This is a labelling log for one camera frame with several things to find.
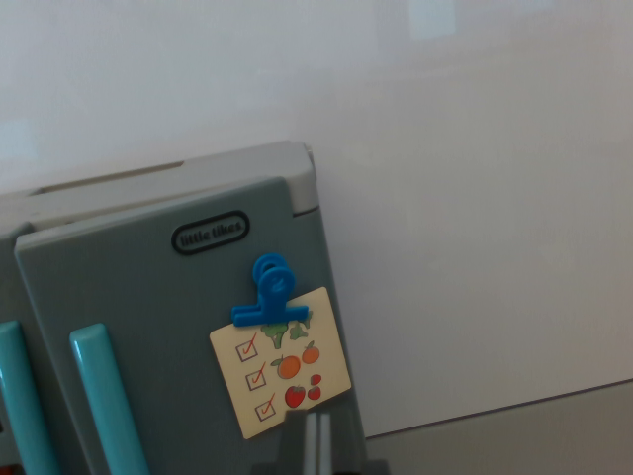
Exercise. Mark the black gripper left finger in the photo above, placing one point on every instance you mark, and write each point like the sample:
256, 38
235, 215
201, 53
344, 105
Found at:
297, 445

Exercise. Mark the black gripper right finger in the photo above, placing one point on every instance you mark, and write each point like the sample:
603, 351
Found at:
341, 445

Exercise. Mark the blue plastic clip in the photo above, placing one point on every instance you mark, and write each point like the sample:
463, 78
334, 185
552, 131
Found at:
271, 297

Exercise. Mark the light grey toy fridge body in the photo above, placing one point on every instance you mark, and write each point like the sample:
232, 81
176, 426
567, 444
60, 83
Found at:
232, 170

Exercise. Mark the cream grocery checklist card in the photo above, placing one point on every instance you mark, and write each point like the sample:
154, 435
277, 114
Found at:
297, 391

